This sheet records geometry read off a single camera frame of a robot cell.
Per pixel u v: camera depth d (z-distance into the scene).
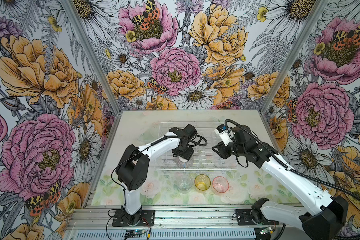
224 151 0.66
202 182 0.83
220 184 0.84
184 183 0.85
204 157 0.94
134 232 0.71
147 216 0.75
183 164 0.87
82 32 0.79
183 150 0.76
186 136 0.69
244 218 0.74
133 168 0.48
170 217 0.76
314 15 0.74
